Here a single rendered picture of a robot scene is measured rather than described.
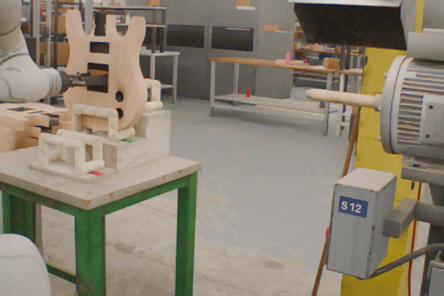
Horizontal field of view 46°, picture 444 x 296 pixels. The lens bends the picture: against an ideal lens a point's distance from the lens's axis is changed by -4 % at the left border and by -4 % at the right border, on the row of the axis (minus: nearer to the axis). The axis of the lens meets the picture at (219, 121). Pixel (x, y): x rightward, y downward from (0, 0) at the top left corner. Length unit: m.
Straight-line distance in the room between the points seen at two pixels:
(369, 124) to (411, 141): 1.06
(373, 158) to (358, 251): 1.27
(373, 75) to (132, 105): 1.07
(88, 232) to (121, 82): 0.52
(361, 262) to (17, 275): 0.70
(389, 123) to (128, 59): 0.88
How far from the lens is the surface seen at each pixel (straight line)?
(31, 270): 1.15
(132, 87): 1.79
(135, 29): 1.77
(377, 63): 2.35
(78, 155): 1.72
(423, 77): 1.34
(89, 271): 1.65
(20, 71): 1.61
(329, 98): 1.47
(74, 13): 1.97
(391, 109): 1.31
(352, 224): 1.15
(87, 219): 1.58
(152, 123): 1.93
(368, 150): 2.40
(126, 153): 1.83
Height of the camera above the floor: 1.43
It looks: 10 degrees down
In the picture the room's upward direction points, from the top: 3 degrees clockwise
